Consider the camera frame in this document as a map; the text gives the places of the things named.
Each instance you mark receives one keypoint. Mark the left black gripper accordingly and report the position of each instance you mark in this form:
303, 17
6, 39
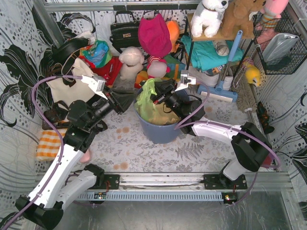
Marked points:
114, 101

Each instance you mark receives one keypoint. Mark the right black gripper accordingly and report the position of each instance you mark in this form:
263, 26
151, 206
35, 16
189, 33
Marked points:
160, 91

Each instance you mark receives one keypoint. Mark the green plastic trash bag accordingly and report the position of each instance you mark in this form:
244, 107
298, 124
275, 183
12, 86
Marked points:
156, 114

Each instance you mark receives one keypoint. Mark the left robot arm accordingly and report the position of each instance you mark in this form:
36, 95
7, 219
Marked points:
45, 205

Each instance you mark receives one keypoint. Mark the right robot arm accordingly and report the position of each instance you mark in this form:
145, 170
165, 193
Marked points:
249, 145

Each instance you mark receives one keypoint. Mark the rainbow striped bag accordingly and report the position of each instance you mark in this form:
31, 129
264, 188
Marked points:
175, 65

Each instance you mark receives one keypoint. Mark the blue-grey trash bin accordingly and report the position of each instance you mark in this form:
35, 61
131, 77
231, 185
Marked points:
158, 134

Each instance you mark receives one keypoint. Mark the magenta fabric bag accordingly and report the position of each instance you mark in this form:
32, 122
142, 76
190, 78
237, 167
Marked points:
154, 36

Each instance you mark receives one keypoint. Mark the white canvas tote bag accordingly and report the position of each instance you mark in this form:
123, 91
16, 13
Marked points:
78, 91

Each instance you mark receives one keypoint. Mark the brown patterned bag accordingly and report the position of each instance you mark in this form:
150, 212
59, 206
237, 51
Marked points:
57, 115

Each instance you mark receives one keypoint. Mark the red cloth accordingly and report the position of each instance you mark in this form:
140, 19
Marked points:
109, 71

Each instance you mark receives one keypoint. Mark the cream plush lamb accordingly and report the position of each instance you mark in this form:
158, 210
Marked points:
132, 61

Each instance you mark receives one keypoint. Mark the colourful printed cloth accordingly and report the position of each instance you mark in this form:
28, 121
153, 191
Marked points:
96, 55

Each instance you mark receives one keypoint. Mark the white folded bedding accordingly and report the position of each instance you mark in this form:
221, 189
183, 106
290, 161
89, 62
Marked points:
211, 80

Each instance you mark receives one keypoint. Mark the teal folded cloth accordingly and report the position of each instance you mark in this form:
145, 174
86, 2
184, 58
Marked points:
204, 55

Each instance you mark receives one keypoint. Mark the blue floor mop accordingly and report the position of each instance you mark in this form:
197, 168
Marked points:
218, 92

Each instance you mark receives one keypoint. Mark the orange plush toy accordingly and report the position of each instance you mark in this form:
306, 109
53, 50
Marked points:
174, 32

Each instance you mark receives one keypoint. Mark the black leather handbag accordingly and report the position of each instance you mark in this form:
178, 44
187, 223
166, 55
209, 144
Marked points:
124, 35

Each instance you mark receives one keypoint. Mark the pink soft toy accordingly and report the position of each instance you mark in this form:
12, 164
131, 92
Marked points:
86, 157

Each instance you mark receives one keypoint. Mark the white husky plush dog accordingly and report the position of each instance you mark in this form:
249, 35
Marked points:
207, 17

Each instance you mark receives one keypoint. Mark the orange checkered cloth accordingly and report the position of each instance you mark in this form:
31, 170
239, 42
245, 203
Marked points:
48, 146

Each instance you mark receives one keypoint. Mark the yellow plush duck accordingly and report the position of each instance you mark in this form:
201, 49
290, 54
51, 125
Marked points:
252, 73

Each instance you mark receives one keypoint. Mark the brown teddy bear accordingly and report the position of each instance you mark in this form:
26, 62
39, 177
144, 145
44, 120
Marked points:
239, 14

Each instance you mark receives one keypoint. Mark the silver foil pouch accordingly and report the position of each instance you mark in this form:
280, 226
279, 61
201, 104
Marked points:
279, 46

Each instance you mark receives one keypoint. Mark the pink plush toy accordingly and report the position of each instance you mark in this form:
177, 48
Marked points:
273, 9

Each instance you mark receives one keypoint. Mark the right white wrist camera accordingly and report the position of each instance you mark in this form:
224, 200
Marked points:
185, 81

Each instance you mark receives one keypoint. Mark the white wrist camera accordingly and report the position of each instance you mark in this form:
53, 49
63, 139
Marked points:
185, 81
96, 84

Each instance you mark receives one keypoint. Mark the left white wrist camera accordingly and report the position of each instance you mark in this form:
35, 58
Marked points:
96, 84

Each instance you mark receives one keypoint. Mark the metal base rail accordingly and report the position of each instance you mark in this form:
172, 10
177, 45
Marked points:
263, 181

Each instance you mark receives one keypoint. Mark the black wire basket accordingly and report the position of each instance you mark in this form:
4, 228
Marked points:
264, 32

